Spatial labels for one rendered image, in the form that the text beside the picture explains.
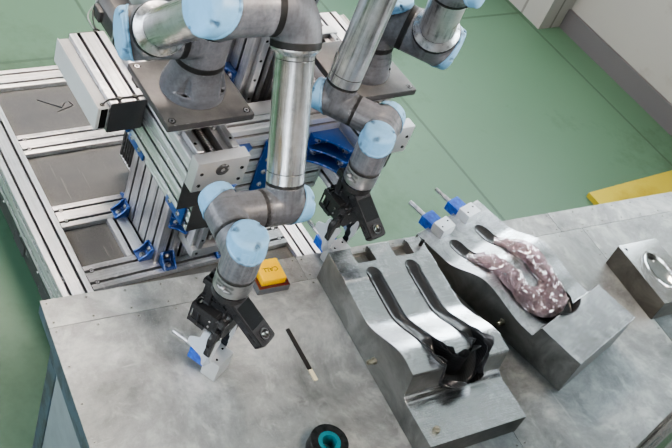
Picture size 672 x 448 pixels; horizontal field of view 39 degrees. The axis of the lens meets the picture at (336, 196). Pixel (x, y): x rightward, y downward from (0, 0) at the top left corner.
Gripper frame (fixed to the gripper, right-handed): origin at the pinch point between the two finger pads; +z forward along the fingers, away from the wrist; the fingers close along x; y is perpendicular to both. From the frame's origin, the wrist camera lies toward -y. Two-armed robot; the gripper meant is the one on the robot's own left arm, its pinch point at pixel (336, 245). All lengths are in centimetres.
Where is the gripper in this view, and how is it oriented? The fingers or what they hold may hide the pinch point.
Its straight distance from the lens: 224.5
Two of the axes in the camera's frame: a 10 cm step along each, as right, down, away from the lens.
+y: -5.8, -6.8, 4.5
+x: -7.5, 2.4, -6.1
